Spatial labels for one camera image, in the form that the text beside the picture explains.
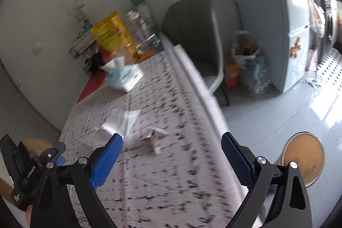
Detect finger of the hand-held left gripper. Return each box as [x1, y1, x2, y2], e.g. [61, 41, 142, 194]
[35, 141, 66, 166]

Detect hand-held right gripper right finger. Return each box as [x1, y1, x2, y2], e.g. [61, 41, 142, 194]
[221, 132, 313, 228]

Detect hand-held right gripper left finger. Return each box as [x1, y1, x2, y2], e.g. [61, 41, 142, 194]
[29, 132, 124, 228]

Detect white napkin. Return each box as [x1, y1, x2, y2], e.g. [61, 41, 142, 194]
[83, 110, 141, 149]

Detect red white carton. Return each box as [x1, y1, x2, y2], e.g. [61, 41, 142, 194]
[141, 126, 170, 155]

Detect beige trash bin blue liner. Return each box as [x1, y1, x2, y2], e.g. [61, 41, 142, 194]
[275, 131, 326, 188]

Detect tan cardboard box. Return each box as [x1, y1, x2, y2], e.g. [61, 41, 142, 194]
[22, 138, 54, 156]

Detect grey printed tablecloth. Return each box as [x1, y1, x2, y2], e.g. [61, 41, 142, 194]
[60, 44, 252, 228]

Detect orange bottle on floor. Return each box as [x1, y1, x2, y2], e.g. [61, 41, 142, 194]
[224, 56, 241, 91]

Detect pack of water bottles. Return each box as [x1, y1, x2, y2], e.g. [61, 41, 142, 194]
[241, 54, 272, 97]

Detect soft tissue pack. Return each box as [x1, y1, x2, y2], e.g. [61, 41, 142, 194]
[100, 55, 144, 93]

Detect black desk rack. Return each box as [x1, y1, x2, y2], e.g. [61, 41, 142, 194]
[69, 30, 103, 74]

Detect white flat mop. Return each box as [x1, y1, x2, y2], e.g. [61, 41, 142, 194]
[305, 0, 326, 89]

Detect white plastic bag with boxes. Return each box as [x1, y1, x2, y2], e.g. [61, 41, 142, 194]
[230, 30, 264, 69]

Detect white paper bag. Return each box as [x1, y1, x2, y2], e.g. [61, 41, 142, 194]
[304, 49, 316, 73]

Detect orange figure magnets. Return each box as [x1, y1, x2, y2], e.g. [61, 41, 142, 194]
[290, 37, 303, 58]

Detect yellow snack bag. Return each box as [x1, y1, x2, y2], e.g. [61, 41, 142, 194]
[90, 11, 137, 58]

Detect clear plastic jug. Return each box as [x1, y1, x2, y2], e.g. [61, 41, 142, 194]
[125, 11, 161, 55]

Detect grey upholstered chair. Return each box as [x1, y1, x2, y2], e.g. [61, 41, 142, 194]
[161, 0, 231, 107]

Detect white pump bottle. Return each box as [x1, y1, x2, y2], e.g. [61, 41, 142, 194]
[66, 0, 90, 29]

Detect pale blue refrigerator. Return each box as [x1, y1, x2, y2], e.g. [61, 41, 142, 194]
[221, 0, 312, 94]

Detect dark washing machine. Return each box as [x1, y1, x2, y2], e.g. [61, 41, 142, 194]
[316, 0, 335, 63]

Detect tall green box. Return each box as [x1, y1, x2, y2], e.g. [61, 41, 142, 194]
[129, 0, 156, 31]

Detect hanging clear plastic bags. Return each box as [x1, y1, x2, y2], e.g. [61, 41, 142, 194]
[309, 0, 326, 39]

